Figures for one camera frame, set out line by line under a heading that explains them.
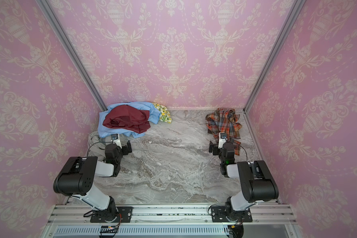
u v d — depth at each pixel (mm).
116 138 826
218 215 729
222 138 805
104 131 980
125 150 895
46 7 699
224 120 999
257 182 455
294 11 699
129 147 897
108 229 728
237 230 729
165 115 1093
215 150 855
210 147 854
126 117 1017
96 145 932
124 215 745
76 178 466
